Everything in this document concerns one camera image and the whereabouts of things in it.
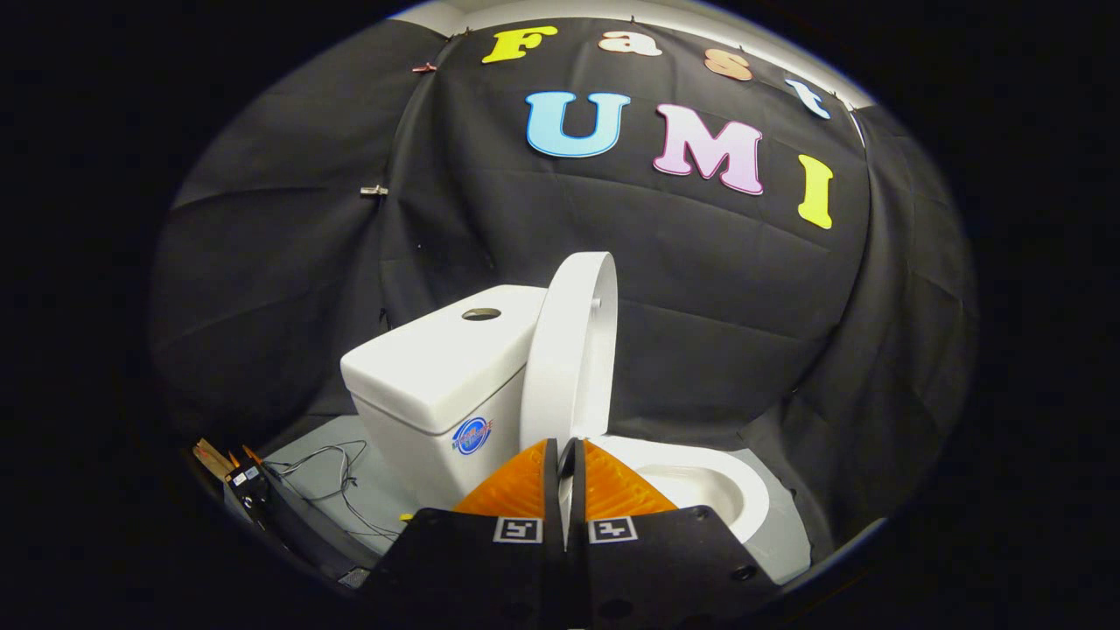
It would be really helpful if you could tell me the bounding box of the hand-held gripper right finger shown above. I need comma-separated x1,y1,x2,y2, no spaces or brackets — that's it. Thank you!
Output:
569,437,781,630

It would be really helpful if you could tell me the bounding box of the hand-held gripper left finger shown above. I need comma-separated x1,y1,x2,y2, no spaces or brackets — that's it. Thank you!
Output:
363,437,568,630

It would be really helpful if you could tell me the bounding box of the white toilet bowl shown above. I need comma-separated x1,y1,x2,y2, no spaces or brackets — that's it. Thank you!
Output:
599,435,771,543

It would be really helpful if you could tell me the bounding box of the black electronic box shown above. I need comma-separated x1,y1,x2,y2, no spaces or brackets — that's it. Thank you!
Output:
223,444,274,526

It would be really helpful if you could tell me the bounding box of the black backdrop cloth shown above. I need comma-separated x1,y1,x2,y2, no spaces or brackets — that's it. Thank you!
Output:
149,16,977,561

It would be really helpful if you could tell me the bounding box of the thin black cable bundle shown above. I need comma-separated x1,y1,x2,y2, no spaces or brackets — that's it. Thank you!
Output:
262,440,403,540

